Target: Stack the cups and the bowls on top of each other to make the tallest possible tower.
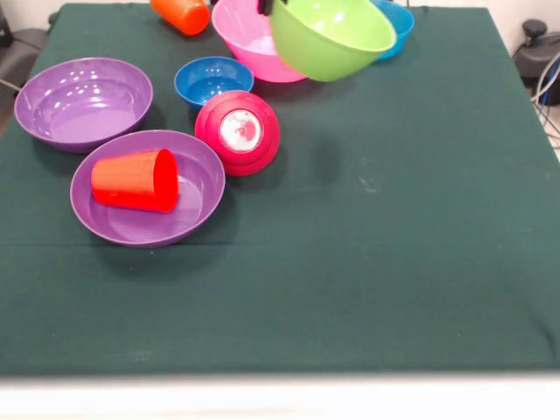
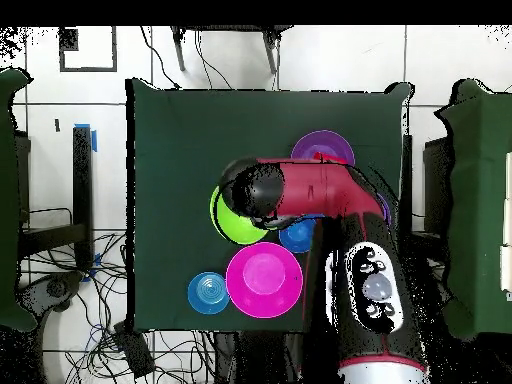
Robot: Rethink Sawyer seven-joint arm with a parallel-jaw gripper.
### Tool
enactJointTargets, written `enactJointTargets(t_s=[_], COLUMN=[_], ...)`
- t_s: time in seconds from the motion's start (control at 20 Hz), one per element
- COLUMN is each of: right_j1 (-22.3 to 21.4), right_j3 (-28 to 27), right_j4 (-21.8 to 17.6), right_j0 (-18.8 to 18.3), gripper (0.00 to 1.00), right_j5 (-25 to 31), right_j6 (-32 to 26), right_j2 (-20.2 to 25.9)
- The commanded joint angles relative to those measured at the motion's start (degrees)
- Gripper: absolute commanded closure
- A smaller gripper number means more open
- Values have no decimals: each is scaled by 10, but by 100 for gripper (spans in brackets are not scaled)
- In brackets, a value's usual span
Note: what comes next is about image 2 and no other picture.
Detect blue tape strip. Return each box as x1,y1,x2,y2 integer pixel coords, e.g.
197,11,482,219
74,122,98,153

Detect large pink plastic bowl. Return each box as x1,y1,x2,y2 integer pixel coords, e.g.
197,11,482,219
225,241,304,320

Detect dark green tablecloth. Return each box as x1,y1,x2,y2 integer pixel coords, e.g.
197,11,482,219
125,77,413,335

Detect stand with metal legs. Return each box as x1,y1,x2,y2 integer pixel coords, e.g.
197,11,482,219
169,25,295,76

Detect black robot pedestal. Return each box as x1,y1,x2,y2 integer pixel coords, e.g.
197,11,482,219
213,330,305,384

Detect grey pedestal foot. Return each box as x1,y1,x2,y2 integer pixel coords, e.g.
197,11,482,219
17,271,85,321

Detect green plastic bowl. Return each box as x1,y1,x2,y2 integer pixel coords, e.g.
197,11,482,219
209,185,270,246

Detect purple plastic bowl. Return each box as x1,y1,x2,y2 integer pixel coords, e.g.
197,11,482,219
377,191,392,227
290,129,356,167

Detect thin black cable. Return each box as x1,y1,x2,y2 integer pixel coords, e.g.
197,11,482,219
139,25,181,89
194,29,234,90

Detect black metal post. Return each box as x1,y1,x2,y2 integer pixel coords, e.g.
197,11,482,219
400,134,414,197

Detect light blue plastic bowl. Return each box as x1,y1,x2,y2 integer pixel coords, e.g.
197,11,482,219
186,272,230,315

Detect black power brick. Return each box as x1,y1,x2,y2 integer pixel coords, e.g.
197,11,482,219
112,321,156,379

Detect red plastic cup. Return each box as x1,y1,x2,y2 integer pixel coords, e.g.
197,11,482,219
313,151,349,166

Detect green cloth covered side table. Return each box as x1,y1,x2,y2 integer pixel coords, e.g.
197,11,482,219
435,77,512,341
0,67,37,333

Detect tangled cable bundle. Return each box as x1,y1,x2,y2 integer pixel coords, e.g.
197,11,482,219
19,229,217,384

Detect black square floor frame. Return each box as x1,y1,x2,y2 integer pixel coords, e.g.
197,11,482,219
58,26,118,73

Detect black metal frame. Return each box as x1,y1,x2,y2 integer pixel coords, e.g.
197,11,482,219
17,125,95,273

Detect dark blue plastic bowl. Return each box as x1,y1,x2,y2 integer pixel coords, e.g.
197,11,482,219
278,213,320,254

